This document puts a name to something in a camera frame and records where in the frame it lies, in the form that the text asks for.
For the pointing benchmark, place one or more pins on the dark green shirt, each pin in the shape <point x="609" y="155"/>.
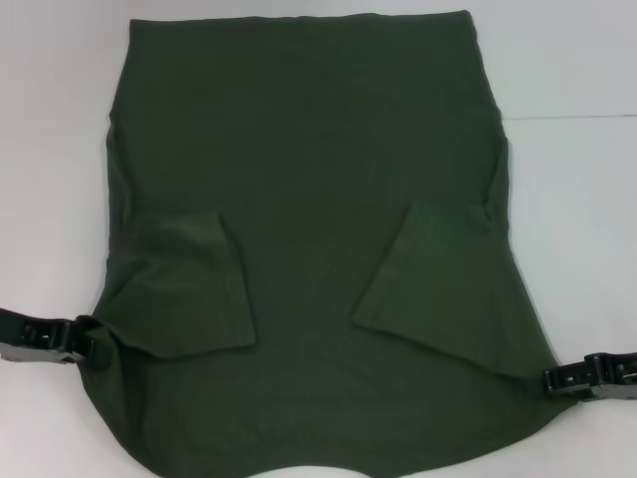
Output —
<point x="318" y="199"/>

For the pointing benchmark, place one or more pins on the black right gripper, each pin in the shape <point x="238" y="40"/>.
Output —
<point x="619" y="376"/>

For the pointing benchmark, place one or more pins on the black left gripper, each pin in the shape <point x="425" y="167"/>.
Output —
<point x="12" y="333"/>

